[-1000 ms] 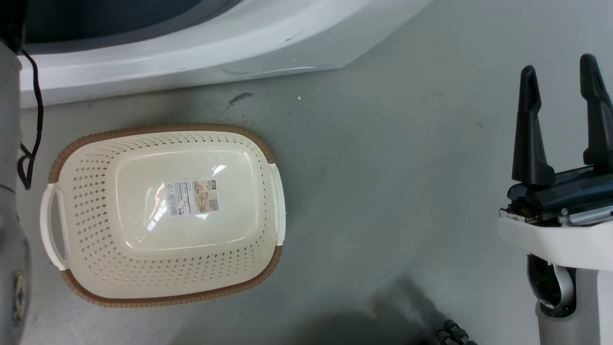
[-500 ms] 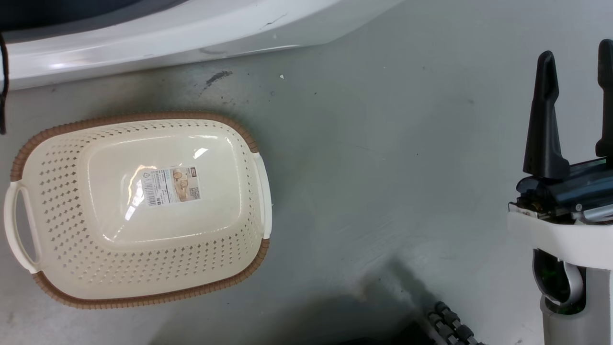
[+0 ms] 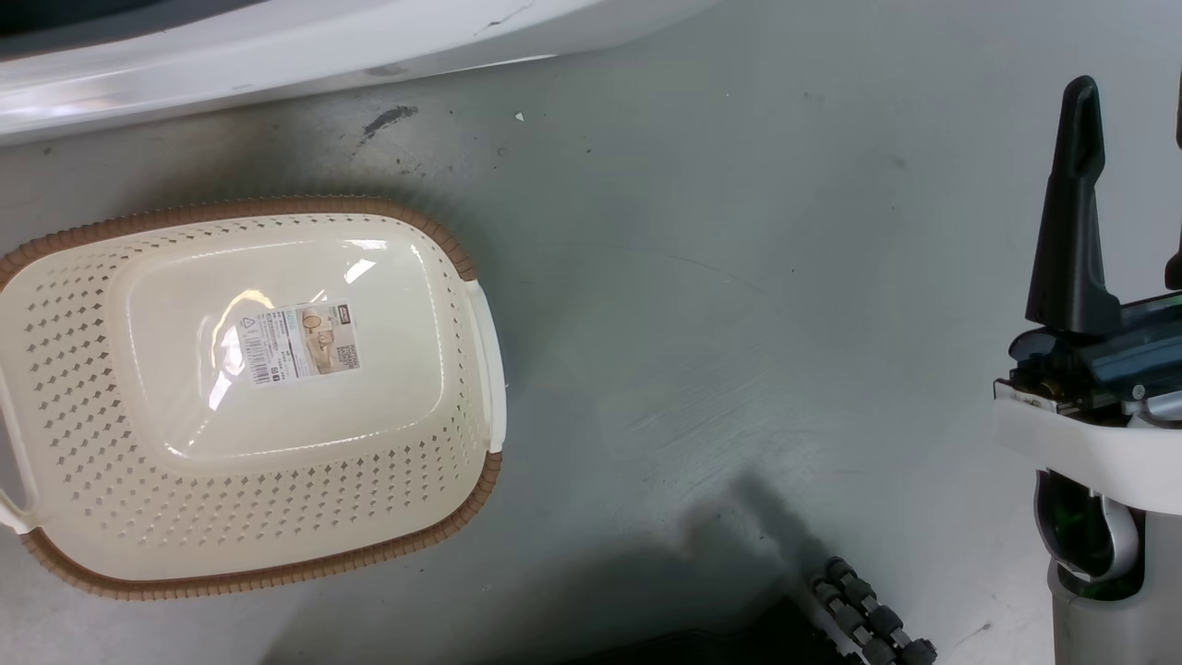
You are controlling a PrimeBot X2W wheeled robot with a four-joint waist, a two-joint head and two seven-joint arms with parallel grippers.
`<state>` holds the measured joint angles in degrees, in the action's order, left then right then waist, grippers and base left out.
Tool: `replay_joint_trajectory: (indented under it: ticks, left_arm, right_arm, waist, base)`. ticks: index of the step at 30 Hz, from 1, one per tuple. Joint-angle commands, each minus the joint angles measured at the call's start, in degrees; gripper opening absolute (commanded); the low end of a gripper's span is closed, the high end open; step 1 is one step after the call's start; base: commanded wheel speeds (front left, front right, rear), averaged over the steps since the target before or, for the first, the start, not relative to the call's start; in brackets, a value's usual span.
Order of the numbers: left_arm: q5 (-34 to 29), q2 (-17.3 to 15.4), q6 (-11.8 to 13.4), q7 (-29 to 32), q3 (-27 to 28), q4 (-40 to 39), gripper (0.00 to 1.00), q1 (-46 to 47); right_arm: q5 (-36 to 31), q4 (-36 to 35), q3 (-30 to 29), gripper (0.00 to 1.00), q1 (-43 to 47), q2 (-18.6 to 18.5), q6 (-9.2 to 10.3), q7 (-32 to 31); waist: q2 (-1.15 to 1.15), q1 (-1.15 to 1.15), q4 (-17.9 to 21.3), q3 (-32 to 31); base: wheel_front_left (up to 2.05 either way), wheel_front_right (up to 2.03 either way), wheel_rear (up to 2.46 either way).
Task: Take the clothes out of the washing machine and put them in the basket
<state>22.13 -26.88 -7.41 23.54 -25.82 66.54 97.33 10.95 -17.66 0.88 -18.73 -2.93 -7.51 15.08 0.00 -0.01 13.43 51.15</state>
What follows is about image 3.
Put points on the black grey roller wheel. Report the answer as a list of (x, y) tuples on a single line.
[(873, 614)]

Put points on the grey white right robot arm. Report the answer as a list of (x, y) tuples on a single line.
[(1108, 628)]

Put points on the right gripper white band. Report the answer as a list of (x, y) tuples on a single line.
[(1090, 434)]

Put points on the white printed product label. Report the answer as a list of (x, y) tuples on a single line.
[(295, 344)]

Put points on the cream basket with brown rim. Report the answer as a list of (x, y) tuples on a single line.
[(138, 499)]

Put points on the white washing machine edge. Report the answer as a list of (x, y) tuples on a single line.
[(277, 46)]

